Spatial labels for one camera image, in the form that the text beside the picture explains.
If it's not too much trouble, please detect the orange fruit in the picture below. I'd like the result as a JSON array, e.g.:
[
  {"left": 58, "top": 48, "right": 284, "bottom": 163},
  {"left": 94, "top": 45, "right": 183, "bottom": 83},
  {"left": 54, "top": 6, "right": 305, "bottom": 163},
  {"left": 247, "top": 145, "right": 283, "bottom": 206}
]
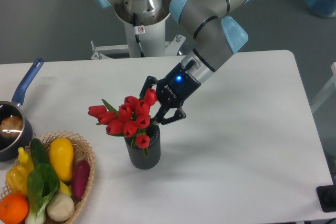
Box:
[{"left": 1, "top": 194, "right": 29, "bottom": 224}]

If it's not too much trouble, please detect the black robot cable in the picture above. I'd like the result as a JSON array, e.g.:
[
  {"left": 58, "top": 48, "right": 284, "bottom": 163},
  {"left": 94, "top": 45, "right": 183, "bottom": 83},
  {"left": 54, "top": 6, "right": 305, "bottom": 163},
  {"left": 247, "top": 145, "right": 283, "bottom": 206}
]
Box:
[{"left": 132, "top": 13, "right": 145, "bottom": 58}]

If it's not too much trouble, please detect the purple eggplant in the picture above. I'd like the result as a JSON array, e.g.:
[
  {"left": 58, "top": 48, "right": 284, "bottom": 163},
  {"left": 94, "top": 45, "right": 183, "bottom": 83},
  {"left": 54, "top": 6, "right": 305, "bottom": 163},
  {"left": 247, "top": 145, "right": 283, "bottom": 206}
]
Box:
[{"left": 71, "top": 159, "right": 90, "bottom": 200}]

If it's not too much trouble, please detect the yellow squash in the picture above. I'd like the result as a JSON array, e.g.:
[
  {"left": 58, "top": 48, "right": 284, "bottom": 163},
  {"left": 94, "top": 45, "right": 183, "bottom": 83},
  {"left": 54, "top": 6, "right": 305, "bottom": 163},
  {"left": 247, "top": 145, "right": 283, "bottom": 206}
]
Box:
[{"left": 49, "top": 137, "right": 74, "bottom": 183}]

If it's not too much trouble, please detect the brown bread roll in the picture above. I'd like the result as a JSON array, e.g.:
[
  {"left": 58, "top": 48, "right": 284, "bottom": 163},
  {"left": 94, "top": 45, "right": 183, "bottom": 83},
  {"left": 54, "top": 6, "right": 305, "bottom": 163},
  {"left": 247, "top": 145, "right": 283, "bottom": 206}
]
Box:
[{"left": 1, "top": 116, "right": 23, "bottom": 138}]

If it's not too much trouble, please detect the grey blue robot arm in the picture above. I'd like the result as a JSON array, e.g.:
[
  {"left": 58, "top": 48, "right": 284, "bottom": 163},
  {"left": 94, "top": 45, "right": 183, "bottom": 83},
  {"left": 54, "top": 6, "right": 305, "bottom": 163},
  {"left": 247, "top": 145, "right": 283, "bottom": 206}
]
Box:
[{"left": 94, "top": 0, "right": 249, "bottom": 124}]

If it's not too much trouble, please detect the green bok choy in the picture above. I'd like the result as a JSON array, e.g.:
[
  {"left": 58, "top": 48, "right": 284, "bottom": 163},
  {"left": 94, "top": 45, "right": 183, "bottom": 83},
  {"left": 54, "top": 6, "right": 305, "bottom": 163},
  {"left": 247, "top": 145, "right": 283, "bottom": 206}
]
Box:
[{"left": 25, "top": 163, "right": 59, "bottom": 223}]

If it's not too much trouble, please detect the beige garlic bulb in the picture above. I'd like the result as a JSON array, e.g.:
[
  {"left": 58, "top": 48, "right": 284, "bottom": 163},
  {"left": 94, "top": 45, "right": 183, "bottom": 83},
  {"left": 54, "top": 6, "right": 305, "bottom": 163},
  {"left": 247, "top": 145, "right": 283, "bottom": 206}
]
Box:
[{"left": 47, "top": 193, "right": 75, "bottom": 222}]

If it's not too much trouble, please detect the black device at edge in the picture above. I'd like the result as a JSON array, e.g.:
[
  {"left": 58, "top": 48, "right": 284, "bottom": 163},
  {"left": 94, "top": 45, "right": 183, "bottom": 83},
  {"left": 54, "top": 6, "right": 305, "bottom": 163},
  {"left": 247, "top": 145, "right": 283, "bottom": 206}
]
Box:
[{"left": 316, "top": 185, "right": 335, "bottom": 212}]

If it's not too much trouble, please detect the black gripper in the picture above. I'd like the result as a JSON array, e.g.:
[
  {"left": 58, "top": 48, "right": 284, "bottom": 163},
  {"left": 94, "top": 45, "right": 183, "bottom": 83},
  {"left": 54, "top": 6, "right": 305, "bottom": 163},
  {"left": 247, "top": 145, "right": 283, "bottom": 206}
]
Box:
[{"left": 139, "top": 62, "right": 201, "bottom": 125}]

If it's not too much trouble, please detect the blue handled saucepan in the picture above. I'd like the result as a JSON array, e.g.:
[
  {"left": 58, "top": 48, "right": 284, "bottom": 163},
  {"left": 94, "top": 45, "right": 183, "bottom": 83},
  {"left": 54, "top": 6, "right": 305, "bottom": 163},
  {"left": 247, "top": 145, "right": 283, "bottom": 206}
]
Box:
[{"left": 1, "top": 58, "right": 44, "bottom": 161}]

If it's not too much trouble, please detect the dark grey ribbed vase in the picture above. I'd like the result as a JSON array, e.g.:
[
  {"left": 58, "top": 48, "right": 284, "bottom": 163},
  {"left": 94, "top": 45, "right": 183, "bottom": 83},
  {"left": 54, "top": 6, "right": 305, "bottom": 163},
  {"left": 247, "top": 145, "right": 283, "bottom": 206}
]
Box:
[{"left": 125, "top": 125, "right": 161, "bottom": 170}]

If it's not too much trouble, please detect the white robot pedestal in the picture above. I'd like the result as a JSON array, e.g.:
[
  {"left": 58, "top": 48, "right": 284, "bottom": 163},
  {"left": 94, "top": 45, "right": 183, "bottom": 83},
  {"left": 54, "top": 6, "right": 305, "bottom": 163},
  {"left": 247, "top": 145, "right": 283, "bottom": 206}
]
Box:
[{"left": 91, "top": 0, "right": 186, "bottom": 60}]

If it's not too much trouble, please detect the dark green cucumber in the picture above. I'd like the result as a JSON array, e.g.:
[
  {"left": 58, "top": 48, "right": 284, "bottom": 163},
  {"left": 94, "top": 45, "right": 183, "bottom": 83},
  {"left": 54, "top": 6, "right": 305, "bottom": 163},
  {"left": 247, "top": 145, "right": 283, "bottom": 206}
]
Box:
[{"left": 30, "top": 138, "right": 50, "bottom": 166}]

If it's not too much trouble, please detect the yellow bell pepper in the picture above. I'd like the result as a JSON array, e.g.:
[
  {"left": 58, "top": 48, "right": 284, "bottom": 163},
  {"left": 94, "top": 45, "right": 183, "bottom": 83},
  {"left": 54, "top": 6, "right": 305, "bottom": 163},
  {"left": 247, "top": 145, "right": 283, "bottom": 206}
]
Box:
[{"left": 6, "top": 165, "right": 28, "bottom": 196}]

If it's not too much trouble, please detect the woven wicker basket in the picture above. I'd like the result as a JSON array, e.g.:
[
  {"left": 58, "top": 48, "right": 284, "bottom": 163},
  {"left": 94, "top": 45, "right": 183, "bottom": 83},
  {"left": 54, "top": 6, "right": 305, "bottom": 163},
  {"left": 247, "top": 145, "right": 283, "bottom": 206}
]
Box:
[{"left": 1, "top": 131, "right": 95, "bottom": 223}]

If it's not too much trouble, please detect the red tulip bouquet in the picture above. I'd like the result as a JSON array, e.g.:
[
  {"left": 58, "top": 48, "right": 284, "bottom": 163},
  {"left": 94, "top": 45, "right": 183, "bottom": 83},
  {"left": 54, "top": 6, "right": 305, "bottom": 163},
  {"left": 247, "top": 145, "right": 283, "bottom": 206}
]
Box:
[{"left": 88, "top": 88, "right": 157, "bottom": 148}]

